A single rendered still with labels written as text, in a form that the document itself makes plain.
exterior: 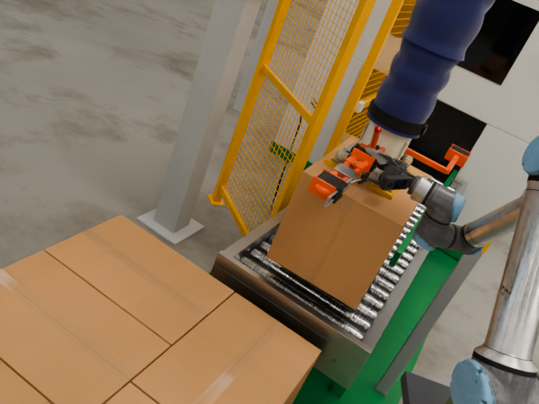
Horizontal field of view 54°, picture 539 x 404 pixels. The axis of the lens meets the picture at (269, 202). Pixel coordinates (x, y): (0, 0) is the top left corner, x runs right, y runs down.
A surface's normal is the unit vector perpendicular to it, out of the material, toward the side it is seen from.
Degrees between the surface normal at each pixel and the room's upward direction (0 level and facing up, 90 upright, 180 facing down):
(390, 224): 90
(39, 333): 0
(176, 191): 90
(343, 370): 90
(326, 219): 90
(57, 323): 0
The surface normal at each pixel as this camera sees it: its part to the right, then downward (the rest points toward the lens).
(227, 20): -0.47, 0.30
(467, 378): -0.96, -0.17
